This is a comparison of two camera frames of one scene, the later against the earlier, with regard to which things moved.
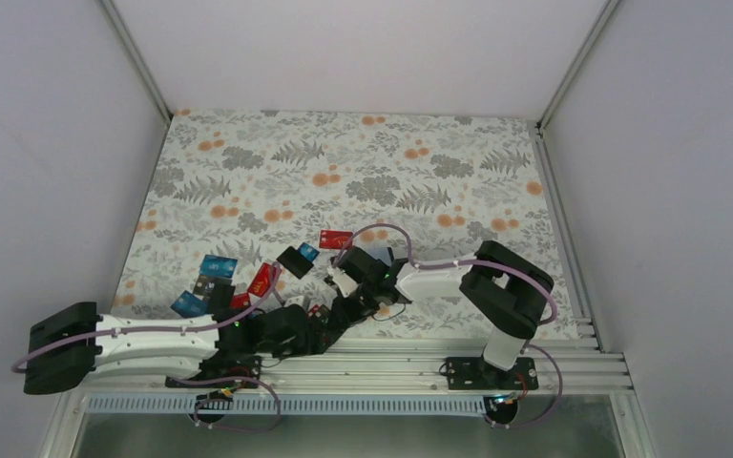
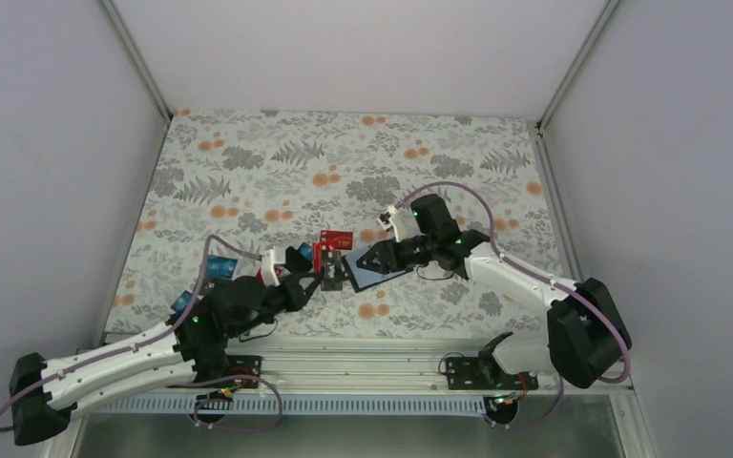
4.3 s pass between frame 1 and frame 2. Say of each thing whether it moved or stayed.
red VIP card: stayed
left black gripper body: moved
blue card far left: stayed
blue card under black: stayed
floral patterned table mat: stayed
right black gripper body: moved
